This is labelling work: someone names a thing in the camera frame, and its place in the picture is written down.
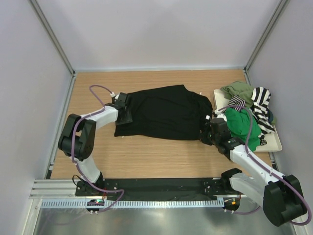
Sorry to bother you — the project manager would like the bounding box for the black white striped tank top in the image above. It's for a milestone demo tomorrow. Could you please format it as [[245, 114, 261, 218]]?
[[228, 86, 276, 146]]

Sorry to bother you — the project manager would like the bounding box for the white plastic tray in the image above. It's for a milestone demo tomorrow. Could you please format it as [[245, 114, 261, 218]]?
[[213, 89, 282, 152]]

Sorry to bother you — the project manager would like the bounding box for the slotted cable duct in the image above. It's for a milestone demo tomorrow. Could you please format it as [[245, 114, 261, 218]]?
[[41, 198, 224, 209]]

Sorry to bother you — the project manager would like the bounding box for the right aluminium frame post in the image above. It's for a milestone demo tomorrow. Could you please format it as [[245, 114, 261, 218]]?
[[244, 0, 290, 74]]

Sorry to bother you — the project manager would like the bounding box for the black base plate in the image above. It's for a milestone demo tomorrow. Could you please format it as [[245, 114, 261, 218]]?
[[75, 177, 245, 202]]

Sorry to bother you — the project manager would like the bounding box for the left aluminium frame post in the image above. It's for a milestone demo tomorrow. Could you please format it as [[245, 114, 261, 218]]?
[[29, 0, 76, 76]]

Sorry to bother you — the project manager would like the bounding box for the bright green tank top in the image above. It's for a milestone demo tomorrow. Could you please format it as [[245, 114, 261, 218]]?
[[224, 107, 261, 151]]

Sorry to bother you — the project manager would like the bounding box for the aluminium frame post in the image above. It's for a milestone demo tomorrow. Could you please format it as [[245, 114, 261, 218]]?
[[244, 0, 290, 74], [29, 0, 76, 76]]

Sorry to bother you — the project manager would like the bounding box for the aluminium front rail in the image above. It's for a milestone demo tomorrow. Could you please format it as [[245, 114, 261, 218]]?
[[29, 178, 81, 199]]

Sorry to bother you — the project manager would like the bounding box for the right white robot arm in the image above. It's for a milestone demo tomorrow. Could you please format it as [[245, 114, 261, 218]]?
[[201, 116, 312, 227]]

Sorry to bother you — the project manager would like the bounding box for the olive green tank top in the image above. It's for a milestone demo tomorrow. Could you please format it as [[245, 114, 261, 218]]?
[[220, 81, 254, 108]]

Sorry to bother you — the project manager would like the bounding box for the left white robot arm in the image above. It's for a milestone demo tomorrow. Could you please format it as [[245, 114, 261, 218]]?
[[58, 93, 133, 196]]

